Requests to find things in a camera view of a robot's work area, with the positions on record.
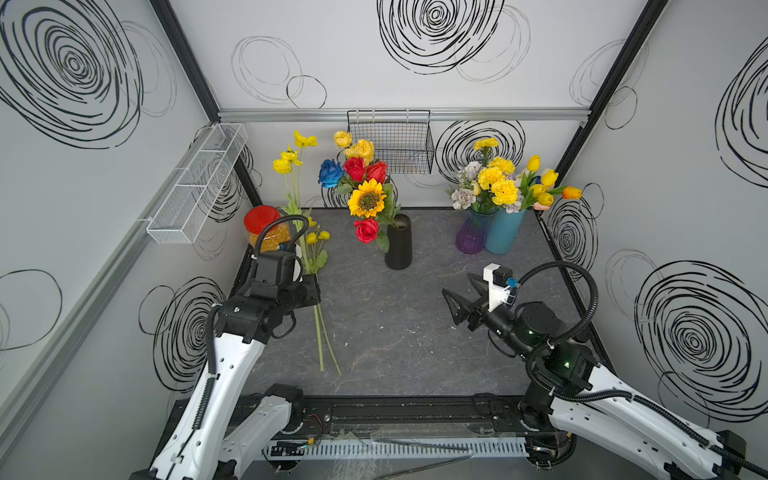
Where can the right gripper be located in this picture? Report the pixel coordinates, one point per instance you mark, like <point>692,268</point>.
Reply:
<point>481,309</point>

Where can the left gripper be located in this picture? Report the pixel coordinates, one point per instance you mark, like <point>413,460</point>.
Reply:
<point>310,283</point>

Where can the black vase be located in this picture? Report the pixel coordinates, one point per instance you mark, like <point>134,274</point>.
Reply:
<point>400,254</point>

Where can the yellow poppy stem large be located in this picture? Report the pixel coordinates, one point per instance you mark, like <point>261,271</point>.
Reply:
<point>289,165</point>

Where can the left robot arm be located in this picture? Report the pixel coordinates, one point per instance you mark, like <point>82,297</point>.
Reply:
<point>201,447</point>

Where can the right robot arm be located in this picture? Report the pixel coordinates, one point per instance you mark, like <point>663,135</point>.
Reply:
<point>571,391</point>

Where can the purple glass vase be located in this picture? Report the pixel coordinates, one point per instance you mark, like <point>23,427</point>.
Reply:
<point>472,235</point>

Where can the teal ceramic vase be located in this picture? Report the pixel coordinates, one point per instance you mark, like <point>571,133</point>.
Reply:
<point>503,231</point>

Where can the red rose low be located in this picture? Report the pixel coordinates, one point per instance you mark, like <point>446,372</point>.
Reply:
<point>369,231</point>

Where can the red lid plastic jar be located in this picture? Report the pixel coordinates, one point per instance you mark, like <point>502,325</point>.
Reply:
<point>257,219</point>

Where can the sunflower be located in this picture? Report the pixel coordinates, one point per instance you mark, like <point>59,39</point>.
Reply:
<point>368,200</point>

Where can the yellow carnation bouquet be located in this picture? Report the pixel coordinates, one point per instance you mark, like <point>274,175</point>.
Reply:
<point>487,185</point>

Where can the blue rose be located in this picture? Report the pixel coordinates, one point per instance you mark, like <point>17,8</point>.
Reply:
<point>330,174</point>

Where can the yellow tulip bouquet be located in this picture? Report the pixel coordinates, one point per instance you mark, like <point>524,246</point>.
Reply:
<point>537,190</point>

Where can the red rose top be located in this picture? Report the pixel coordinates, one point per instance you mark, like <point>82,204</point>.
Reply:
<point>358,171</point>

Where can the yellow rose stem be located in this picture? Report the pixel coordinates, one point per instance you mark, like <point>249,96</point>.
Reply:
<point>352,148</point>

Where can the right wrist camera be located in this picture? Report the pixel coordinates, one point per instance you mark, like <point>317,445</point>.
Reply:
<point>502,286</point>

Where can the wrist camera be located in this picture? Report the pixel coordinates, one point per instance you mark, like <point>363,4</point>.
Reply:
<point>278,267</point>
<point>502,286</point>

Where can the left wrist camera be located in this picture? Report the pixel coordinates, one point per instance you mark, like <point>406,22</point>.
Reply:
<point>278,267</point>

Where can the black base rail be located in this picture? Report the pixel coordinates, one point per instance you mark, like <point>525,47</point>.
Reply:
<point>485,411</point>

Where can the white wire shelf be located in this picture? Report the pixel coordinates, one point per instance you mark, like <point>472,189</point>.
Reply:
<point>205,188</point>

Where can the white cable duct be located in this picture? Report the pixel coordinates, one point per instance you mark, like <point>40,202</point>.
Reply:
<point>396,449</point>

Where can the black wire basket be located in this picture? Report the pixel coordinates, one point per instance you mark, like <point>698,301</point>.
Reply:
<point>402,138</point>

